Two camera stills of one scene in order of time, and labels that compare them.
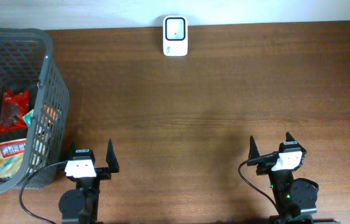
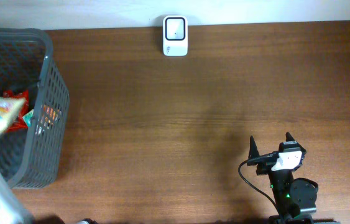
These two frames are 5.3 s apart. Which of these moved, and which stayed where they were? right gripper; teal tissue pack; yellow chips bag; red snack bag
Moved: yellow chips bag
Stayed: right gripper; red snack bag; teal tissue pack
